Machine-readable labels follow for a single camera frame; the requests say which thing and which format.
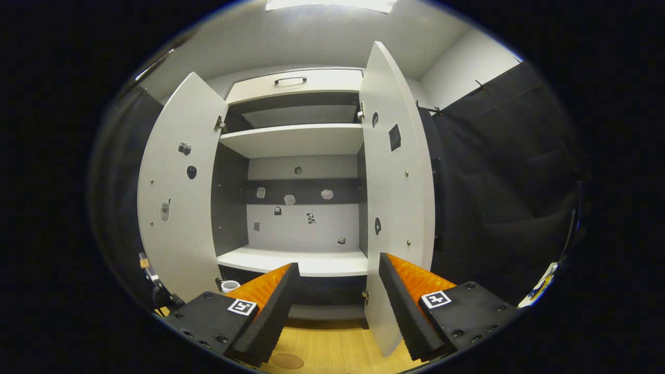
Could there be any white cabinet shelf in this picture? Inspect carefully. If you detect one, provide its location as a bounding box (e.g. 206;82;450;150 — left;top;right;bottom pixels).
241;105;359;129
219;123;364;159

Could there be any black backdrop cloth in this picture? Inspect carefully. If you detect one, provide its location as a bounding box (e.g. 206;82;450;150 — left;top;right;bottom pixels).
91;60;590;307

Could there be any white cabinet door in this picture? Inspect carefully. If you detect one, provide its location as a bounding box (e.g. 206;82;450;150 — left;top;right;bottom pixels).
358;41;436;358
137;72;229;303

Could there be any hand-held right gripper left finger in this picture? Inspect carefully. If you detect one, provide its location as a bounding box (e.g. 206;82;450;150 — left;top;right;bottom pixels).
164;262;300;367

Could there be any narrow ceiling light strip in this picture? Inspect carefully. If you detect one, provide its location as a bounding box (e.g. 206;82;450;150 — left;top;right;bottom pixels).
136;48;175;82

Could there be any white cabinet drawer front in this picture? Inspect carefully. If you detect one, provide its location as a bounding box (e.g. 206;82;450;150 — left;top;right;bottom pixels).
225;68;364;104

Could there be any large ceiling light panel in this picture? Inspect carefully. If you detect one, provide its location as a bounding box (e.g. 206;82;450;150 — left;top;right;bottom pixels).
266;0;397;14

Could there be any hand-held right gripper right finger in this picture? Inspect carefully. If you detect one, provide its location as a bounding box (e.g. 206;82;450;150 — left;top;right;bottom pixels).
378;252;523;363

